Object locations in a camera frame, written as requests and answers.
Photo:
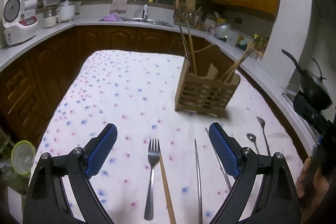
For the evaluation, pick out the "metal fork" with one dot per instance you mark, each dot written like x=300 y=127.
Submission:
x=151 y=182

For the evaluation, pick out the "small white cooking pot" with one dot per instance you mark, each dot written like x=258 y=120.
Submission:
x=50 y=19

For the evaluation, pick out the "silver pot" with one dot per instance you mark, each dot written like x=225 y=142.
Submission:
x=222 y=29

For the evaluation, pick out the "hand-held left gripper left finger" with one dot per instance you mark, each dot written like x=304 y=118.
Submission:
x=101 y=150

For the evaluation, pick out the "green rimmed plastic lid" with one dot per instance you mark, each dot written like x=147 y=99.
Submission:
x=23 y=158

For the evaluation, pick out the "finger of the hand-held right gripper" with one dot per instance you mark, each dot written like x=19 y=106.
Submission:
x=309 y=112

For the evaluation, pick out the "brown wooden base cabinets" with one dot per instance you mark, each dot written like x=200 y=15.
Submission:
x=39 y=77

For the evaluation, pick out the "floral white tablecloth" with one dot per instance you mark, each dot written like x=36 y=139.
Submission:
x=118 y=98

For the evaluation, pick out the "wooden utensil holder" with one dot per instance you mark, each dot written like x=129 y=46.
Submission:
x=204 y=95

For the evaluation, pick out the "white sink faucet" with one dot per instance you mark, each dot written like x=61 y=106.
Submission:
x=145 y=11

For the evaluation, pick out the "cooking oil bottles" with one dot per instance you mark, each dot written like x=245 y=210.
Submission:
x=260 y=43

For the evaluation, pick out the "counter utensil rack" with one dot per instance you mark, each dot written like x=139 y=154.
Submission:
x=187 y=11

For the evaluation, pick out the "gas stove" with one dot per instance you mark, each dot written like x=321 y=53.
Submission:
x=291 y=100

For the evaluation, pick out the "black wok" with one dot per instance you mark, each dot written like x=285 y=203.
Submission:
x=315 y=90

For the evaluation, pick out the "white round cooker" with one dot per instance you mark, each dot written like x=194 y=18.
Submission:
x=66 y=11

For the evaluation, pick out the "small metal spatula spoon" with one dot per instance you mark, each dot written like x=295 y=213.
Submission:
x=260 y=121

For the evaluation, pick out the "purple plastic basin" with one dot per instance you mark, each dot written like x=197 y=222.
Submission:
x=113 y=17

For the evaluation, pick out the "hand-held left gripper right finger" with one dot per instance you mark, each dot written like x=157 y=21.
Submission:
x=224 y=150

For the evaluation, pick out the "white kitchen countertop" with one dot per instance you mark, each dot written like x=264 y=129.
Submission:
x=39 y=37

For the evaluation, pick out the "white plastic container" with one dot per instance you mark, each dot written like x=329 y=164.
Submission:
x=232 y=38

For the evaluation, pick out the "wall switch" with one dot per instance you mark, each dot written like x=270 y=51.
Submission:
x=238 y=20

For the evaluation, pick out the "white rice cooker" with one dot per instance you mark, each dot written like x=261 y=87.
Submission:
x=17 y=24

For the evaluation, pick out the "person's right hand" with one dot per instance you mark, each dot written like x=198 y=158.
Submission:
x=309 y=179

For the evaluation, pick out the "metal round spoon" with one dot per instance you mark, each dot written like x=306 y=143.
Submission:
x=251 y=137

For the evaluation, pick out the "steel kitchen sink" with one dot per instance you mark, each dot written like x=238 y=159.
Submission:
x=149 y=22

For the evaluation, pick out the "hanging dish cloth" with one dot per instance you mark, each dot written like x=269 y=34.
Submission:
x=118 y=6

